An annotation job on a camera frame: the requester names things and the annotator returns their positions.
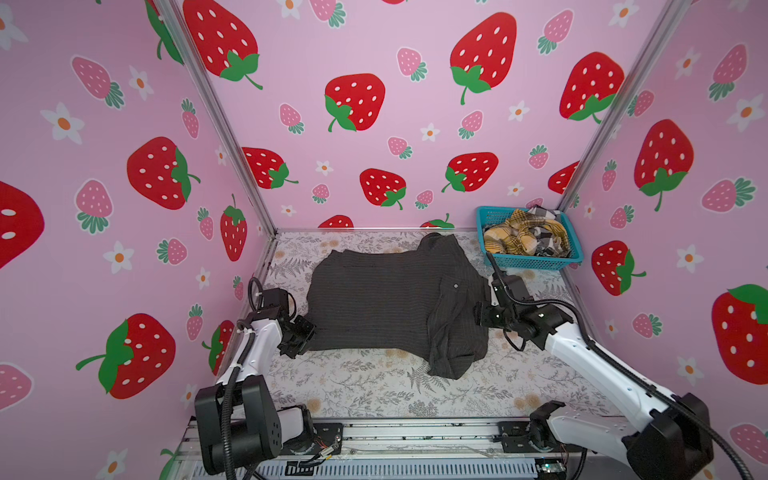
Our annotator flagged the aluminium right corner post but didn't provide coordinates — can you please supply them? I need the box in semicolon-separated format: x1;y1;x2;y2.
558;0;691;211

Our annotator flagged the dark grey pinstriped shirt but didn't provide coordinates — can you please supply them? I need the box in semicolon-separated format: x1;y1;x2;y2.
305;233;490;380

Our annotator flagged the grey white shirt in basket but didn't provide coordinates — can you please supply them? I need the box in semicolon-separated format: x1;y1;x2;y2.
527;205;571;258

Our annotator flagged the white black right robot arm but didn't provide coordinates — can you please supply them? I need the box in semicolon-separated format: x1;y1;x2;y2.
474;300;714;479

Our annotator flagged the aluminium corner post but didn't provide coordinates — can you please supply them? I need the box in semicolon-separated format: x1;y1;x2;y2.
156;0;277;239
558;0;691;211

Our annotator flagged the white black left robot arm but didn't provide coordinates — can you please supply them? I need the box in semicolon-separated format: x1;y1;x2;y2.
194;319;315;479

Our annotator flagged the teal plastic basket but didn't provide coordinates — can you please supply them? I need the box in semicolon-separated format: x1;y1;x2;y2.
476;206;584;271

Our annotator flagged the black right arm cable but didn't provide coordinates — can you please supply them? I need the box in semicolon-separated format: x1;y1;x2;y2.
484;251;754;480

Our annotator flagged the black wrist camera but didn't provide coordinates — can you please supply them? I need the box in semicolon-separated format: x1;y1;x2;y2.
255;288;297;322
491;274;533;307

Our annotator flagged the aluminium left corner post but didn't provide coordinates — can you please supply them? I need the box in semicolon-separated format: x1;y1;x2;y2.
156;0;277;239

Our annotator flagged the yellow plaid shirt in basket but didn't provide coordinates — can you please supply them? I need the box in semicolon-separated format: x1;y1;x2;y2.
483;209;541;257

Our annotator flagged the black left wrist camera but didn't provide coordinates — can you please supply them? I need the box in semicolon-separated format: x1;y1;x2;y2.
255;288;297;322

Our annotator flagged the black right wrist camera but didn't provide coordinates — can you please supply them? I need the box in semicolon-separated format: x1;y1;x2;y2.
491;274;533;307

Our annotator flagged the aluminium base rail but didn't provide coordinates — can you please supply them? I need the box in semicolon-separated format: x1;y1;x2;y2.
164;416;685;480

